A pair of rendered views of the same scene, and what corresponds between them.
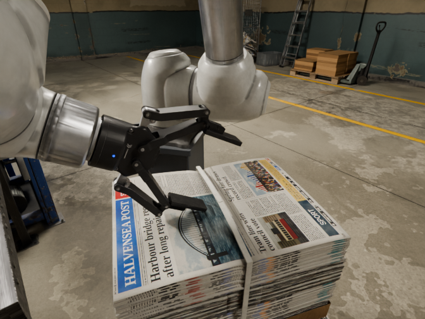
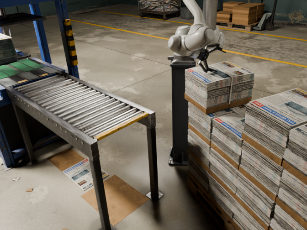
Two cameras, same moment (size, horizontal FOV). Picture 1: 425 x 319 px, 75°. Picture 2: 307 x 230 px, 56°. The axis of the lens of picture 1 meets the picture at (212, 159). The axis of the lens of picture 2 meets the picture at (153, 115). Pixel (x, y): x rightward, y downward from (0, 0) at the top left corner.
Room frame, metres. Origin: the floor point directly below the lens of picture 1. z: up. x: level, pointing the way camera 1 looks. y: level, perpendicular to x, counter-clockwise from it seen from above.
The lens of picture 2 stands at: (-1.40, 0.61, 1.76)
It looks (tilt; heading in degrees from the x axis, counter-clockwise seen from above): 29 degrees down; 355
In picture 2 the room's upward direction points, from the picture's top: 3 degrees counter-clockwise
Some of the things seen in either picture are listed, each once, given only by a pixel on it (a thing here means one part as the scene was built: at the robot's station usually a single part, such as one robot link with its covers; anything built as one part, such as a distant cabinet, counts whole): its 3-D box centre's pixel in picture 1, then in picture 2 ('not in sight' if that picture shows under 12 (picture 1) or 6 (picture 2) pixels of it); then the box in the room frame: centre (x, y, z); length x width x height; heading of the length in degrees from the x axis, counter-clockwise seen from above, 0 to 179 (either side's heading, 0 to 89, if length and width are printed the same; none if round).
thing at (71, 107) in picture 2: not in sight; (81, 105); (0.65, 1.00, 0.77); 0.47 x 0.05 x 0.05; 129
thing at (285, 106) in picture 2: not in sight; (295, 104); (-0.16, -0.23, 1.06); 0.37 x 0.29 x 0.01; 109
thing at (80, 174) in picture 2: not in sight; (85, 173); (0.78, 1.09, 0.00); 0.37 x 0.28 x 0.01; 39
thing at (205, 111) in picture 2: not in sight; (203, 100); (0.38, 0.10, 0.86); 0.29 x 0.16 x 0.04; 18
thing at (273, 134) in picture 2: not in sight; (289, 124); (-0.16, -0.22, 0.95); 0.38 x 0.29 x 0.23; 109
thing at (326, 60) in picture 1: (324, 64); (238, 15); (6.48, -2.52, 0.28); 1.20 x 0.83 x 0.57; 39
